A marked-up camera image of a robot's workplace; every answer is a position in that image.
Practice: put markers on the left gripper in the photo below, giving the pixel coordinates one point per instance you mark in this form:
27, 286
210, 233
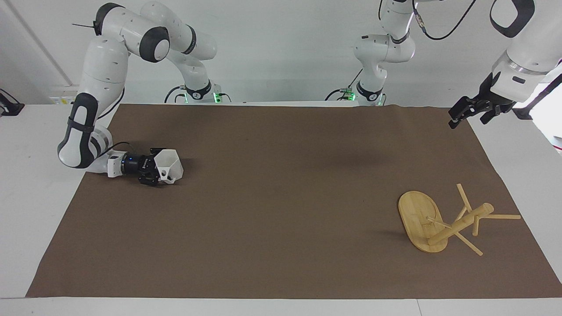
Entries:
496, 103

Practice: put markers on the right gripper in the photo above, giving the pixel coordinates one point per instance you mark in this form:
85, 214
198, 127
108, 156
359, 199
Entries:
139, 164

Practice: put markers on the white faceted cup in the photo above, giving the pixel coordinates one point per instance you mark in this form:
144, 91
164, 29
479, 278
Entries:
170, 164

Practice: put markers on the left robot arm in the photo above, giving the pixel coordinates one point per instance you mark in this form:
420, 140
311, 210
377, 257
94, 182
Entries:
533, 39

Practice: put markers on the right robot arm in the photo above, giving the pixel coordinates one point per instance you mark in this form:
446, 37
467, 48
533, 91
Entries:
103, 66

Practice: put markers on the wooden cup rack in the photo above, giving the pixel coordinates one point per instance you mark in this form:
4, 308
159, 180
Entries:
417, 219

